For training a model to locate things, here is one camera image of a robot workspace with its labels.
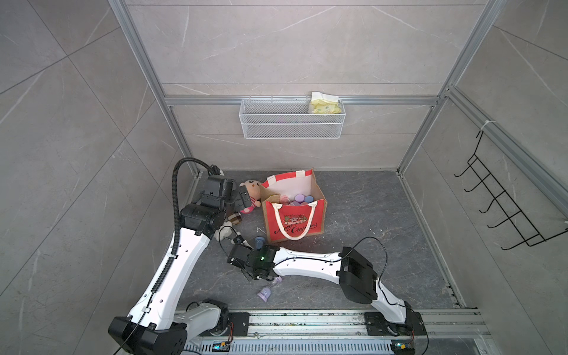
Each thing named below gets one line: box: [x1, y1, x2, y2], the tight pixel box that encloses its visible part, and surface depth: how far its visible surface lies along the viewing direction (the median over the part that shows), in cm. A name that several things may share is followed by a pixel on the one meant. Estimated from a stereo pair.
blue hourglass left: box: [255, 236, 265, 250], surface depth 92 cm
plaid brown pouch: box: [227, 211, 242, 225], surface depth 100 cm
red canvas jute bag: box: [259, 168, 328, 245], surface depth 88 cm
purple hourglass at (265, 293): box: [257, 286, 272, 303], surface depth 79 cm
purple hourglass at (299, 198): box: [294, 193, 306, 205], surface depth 97 cm
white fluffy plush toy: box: [213, 221, 242, 245], surface depth 97 cm
